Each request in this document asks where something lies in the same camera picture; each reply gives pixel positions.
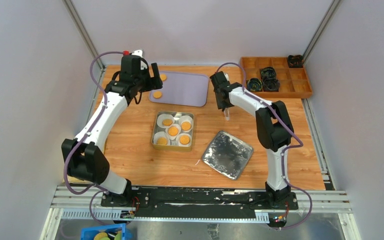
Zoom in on metal tongs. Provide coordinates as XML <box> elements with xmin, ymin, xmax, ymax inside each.
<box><xmin>223</xmin><ymin>108</ymin><xmax>230</xmax><ymax>121</ymax></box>

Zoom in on lavender plastic tray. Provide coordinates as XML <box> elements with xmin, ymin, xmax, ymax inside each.
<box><xmin>148</xmin><ymin>71</ymin><xmax>209</xmax><ymax>107</ymax></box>

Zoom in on round orange cookie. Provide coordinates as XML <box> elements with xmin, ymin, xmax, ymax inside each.
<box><xmin>152</xmin><ymin>91</ymin><xmax>163</xmax><ymax>99</ymax></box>
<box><xmin>155</xmin><ymin>137</ymin><xmax>169</xmax><ymax>146</ymax></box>
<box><xmin>159</xmin><ymin>74</ymin><xmax>167</xmax><ymax>82</ymax></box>
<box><xmin>179</xmin><ymin>134</ymin><xmax>191</xmax><ymax>145</ymax></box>
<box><xmin>180</xmin><ymin>121</ymin><xmax>192</xmax><ymax>132</ymax></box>
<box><xmin>161</xmin><ymin>118</ymin><xmax>173</xmax><ymax>127</ymax></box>
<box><xmin>167</xmin><ymin>126</ymin><xmax>179</xmax><ymax>137</ymax></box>

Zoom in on square metal cookie tin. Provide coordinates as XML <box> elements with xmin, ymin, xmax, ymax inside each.
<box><xmin>151</xmin><ymin>111</ymin><xmax>195</xmax><ymax>152</ymax></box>

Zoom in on silver tin lid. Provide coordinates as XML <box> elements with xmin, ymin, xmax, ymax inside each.
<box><xmin>201</xmin><ymin>130</ymin><xmax>254</xmax><ymax>181</ymax></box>

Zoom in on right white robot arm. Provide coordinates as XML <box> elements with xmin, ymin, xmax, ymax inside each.
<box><xmin>209</xmin><ymin>71</ymin><xmax>299</xmax><ymax>209</ymax></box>

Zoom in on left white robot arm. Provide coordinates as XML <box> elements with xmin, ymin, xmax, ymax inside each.
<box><xmin>61</xmin><ymin>49</ymin><xmax>163</xmax><ymax>207</ymax></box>

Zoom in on white paper cup top-right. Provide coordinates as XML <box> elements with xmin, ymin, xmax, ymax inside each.
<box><xmin>178</xmin><ymin>115</ymin><xmax>194</xmax><ymax>133</ymax></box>

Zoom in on white paper cup top-left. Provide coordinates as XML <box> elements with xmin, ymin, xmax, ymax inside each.
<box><xmin>156</xmin><ymin>113</ymin><xmax>175</xmax><ymax>129</ymax></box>

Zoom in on white paper cup centre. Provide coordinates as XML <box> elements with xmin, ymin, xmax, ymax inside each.
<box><xmin>165</xmin><ymin>123</ymin><xmax>182</xmax><ymax>141</ymax></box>

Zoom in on white paper cup bottom-right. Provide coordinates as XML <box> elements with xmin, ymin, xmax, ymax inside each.
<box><xmin>176</xmin><ymin>133</ymin><xmax>192</xmax><ymax>148</ymax></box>

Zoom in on white paper cup bottom-left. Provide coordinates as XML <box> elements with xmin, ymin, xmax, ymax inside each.
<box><xmin>152</xmin><ymin>131</ymin><xmax>171</xmax><ymax>146</ymax></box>

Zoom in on orange wooden compartment box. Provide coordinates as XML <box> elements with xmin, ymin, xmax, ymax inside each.
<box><xmin>239</xmin><ymin>56</ymin><xmax>313</xmax><ymax>99</ymax></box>

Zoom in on yellow folded cloth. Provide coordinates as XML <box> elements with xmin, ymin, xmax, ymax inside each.
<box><xmin>67</xmin><ymin>142</ymin><xmax>110</xmax><ymax>185</ymax></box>

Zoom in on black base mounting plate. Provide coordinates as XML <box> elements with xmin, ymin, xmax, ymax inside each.
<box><xmin>100</xmin><ymin>186</ymin><xmax>299</xmax><ymax>220</ymax></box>

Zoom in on blue plastic bin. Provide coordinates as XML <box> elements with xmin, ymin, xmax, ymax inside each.
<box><xmin>80</xmin><ymin>223</ymin><xmax>133</xmax><ymax>240</ymax></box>

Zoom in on black cable coil in box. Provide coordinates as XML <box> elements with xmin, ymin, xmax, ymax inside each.
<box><xmin>262</xmin><ymin>77</ymin><xmax>281</xmax><ymax>93</ymax></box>
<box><xmin>246</xmin><ymin>77</ymin><xmax>264</xmax><ymax>93</ymax></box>
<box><xmin>259</xmin><ymin>66</ymin><xmax>277</xmax><ymax>80</ymax></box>

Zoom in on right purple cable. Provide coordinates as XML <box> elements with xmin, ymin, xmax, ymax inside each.
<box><xmin>215</xmin><ymin>62</ymin><xmax>313</xmax><ymax>231</ymax></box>

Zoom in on purple cable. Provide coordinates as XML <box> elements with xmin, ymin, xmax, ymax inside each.
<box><xmin>215</xmin><ymin>62</ymin><xmax>313</xmax><ymax>231</ymax></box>
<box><xmin>62</xmin><ymin>51</ymin><xmax>130</xmax><ymax>226</ymax></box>

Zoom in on black cable coil corner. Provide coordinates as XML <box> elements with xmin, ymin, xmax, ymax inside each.
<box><xmin>286</xmin><ymin>54</ymin><xmax>304</xmax><ymax>68</ymax></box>

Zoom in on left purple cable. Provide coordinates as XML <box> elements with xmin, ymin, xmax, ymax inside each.
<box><xmin>62</xmin><ymin>51</ymin><xmax>130</xmax><ymax>226</ymax></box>

